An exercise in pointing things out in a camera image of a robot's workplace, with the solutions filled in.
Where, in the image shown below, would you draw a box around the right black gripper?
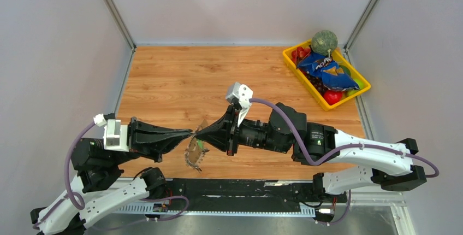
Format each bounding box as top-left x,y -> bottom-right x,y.
196,105 -> 289,156

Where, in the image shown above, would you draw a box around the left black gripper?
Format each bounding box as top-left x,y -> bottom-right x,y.
109,114 -> 194,166

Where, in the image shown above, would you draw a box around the green key tag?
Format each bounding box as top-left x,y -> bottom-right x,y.
197,140 -> 204,149

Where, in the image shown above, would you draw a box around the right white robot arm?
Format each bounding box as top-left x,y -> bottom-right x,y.
195,103 -> 428,201

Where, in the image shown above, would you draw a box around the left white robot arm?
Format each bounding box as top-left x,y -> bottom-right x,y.
31,114 -> 193,234

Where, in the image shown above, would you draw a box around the yellow plastic tray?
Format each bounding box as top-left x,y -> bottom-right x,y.
282,40 -> 372,112

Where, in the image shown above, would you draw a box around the dark grapes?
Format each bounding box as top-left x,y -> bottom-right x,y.
305,73 -> 328,96

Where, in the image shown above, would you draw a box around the strawberries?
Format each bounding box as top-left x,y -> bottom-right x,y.
291,46 -> 312,60

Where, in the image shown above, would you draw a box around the red apple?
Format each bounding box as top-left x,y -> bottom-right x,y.
323,90 -> 343,105

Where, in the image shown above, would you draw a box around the blue snack bag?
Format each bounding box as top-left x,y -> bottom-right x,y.
296,52 -> 359,91

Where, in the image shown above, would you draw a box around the green melon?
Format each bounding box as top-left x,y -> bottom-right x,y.
311,30 -> 338,56

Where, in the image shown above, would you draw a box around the green fruit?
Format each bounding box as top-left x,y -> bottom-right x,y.
347,78 -> 365,97

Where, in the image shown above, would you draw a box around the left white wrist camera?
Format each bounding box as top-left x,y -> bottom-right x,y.
103,119 -> 129,152

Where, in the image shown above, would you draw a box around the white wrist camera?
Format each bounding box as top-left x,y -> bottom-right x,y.
225,82 -> 253,127
103,119 -> 129,152

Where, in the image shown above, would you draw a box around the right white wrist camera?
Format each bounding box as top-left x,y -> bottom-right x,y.
225,82 -> 253,127

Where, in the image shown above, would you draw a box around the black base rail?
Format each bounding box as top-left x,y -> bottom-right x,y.
130,167 -> 349,214

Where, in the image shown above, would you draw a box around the white slotted cable duct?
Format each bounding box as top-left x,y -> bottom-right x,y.
113,202 -> 316,218

